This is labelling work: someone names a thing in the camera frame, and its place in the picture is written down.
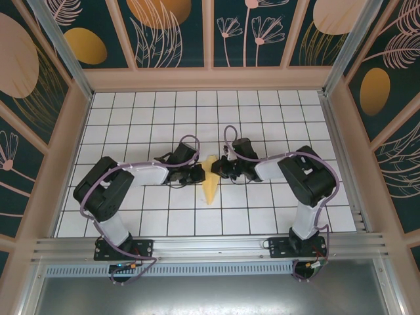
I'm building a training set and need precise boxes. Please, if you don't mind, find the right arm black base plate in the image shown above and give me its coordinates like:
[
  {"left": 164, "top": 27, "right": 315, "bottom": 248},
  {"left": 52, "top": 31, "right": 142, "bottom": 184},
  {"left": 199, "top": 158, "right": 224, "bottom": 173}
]
[{"left": 268, "top": 236, "right": 329, "bottom": 260}]

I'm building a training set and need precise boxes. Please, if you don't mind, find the aluminium corner post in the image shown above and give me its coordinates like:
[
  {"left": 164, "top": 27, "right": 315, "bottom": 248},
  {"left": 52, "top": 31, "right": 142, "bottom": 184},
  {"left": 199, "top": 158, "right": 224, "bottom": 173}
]
[
  {"left": 26, "top": 0, "right": 95, "bottom": 99},
  {"left": 321, "top": 0, "right": 385, "bottom": 96}
]

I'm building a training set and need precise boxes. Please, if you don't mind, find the yellow cloth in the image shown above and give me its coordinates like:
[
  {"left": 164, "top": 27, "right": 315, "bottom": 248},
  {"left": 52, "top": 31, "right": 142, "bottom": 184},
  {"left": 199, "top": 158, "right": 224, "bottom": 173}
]
[{"left": 200, "top": 154, "right": 220, "bottom": 206}]

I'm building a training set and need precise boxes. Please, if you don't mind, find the grey slotted cable duct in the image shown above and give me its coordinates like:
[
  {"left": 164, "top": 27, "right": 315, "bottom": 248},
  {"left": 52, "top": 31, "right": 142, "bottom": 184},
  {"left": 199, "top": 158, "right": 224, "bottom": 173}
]
[{"left": 44, "top": 262, "right": 296, "bottom": 277}]

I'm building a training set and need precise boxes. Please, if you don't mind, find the long aluminium mounting rail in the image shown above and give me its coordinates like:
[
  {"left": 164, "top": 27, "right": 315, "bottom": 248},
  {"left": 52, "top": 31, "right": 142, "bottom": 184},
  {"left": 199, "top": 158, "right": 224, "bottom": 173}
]
[{"left": 31, "top": 232, "right": 390, "bottom": 264}]

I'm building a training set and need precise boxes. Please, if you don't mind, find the aluminium side rail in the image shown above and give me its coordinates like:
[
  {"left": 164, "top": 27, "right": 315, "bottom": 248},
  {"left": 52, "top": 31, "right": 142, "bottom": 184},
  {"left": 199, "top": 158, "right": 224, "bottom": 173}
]
[{"left": 320, "top": 92, "right": 375, "bottom": 234}]

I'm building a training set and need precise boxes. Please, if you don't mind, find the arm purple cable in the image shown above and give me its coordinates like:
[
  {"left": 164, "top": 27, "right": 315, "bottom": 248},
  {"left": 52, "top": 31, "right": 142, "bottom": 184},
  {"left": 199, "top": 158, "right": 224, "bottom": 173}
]
[
  {"left": 223, "top": 125, "right": 341, "bottom": 284},
  {"left": 80, "top": 134, "right": 201, "bottom": 286}
]

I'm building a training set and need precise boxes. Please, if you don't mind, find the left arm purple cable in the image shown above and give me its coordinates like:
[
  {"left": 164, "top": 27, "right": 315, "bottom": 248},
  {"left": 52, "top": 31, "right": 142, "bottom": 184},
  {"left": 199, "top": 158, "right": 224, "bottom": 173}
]
[{"left": 80, "top": 134, "right": 201, "bottom": 286}]

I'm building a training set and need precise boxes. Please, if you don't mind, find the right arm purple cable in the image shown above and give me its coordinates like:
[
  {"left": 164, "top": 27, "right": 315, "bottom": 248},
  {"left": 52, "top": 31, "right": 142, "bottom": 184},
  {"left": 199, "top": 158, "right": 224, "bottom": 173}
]
[{"left": 223, "top": 125, "right": 341, "bottom": 284}]

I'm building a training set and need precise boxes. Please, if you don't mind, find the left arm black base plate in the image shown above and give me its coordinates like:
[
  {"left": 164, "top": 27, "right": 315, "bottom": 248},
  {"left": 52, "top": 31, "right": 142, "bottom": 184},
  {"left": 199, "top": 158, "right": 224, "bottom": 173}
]
[{"left": 94, "top": 238, "right": 155, "bottom": 262}]

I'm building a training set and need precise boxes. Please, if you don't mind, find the grey metal sheet panel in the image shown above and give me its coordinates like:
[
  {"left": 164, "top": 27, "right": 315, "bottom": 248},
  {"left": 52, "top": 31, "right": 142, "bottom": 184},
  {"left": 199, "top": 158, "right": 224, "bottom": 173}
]
[{"left": 19, "top": 274, "right": 406, "bottom": 315}]

